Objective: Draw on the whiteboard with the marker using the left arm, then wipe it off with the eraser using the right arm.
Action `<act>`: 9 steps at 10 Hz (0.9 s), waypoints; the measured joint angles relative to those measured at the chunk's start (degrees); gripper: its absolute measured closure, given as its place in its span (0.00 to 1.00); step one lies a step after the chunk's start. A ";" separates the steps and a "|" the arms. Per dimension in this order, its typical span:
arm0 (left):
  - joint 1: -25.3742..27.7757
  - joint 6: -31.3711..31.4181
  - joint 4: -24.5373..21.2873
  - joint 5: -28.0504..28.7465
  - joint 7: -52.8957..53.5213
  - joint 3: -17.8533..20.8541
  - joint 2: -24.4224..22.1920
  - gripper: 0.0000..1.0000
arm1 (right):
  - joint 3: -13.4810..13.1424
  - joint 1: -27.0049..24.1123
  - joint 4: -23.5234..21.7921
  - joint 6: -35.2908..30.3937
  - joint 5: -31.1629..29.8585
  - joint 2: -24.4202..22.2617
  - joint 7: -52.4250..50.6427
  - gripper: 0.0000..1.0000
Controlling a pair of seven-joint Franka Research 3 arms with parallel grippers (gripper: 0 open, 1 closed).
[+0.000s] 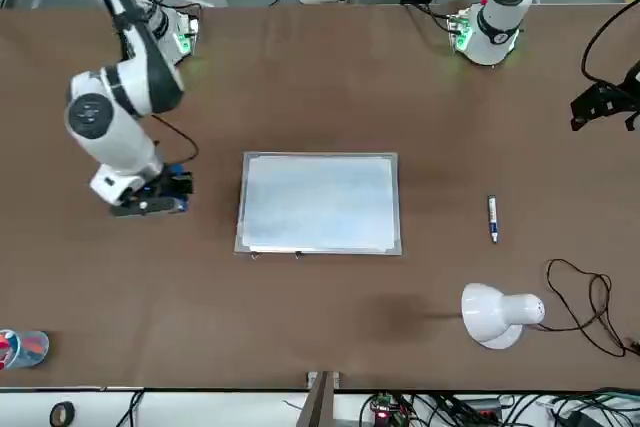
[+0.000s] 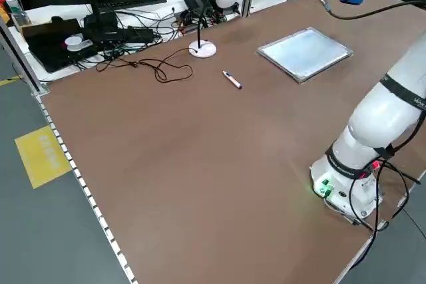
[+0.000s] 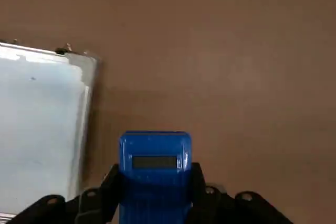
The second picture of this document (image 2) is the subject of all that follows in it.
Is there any black laptop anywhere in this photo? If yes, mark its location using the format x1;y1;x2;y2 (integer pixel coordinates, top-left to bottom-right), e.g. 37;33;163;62
25;19;98;73

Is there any white desk lamp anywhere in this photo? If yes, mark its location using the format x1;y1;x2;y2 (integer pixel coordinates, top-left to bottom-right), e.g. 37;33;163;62
188;0;240;59

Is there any yellow floor label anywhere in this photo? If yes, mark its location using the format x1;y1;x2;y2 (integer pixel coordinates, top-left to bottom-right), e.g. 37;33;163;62
14;125;73;190

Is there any aluminium frame rail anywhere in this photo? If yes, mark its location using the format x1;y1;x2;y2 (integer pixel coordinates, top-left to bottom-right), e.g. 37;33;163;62
0;17;50;96

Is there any silver framed whiteboard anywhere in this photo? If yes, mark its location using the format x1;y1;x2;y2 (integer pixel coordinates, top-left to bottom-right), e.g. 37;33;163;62
256;27;355;85

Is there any white blue whiteboard marker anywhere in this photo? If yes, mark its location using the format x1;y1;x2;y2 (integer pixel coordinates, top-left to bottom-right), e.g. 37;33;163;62
222;70;244;91

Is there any black lamp cable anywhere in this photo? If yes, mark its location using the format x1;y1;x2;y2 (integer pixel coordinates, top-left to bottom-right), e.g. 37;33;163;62
96;47;201;83

